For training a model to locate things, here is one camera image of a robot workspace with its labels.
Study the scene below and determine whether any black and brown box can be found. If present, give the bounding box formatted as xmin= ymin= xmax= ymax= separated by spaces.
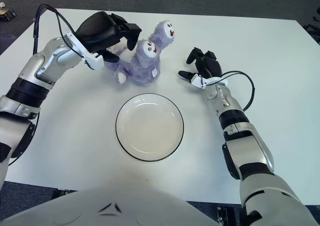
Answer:
xmin=0 ymin=7 xmax=16 ymax=21

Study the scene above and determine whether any grey robot torso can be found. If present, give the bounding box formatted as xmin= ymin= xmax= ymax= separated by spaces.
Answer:
xmin=0 ymin=185 xmax=221 ymax=226

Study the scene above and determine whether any metal table bracket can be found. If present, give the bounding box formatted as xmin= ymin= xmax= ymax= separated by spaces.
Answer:
xmin=53 ymin=188 xmax=72 ymax=196
xmin=216 ymin=205 xmax=237 ymax=226

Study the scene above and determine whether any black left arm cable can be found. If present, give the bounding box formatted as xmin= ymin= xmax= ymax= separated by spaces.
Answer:
xmin=7 ymin=4 xmax=83 ymax=166

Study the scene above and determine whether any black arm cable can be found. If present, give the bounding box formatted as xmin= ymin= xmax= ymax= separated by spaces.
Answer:
xmin=7 ymin=4 xmax=83 ymax=166
xmin=221 ymin=71 xmax=256 ymax=111

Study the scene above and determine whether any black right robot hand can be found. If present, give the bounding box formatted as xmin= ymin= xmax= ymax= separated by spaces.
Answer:
xmin=178 ymin=47 xmax=228 ymax=89

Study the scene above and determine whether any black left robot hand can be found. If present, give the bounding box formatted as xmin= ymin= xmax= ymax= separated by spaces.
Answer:
xmin=66 ymin=11 xmax=143 ymax=70

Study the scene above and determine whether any purple plush bunny doll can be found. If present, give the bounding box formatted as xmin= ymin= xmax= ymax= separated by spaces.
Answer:
xmin=103 ymin=20 xmax=177 ymax=86

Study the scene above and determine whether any white plate with black rim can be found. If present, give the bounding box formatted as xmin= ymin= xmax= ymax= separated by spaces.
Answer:
xmin=115 ymin=93 xmax=185 ymax=163

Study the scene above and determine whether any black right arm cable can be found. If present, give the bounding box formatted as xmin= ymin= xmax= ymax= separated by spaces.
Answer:
xmin=221 ymin=71 xmax=256 ymax=111

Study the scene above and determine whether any black chair base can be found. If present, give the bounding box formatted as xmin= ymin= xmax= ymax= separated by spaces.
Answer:
xmin=302 ymin=8 xmax=320 ymax=45

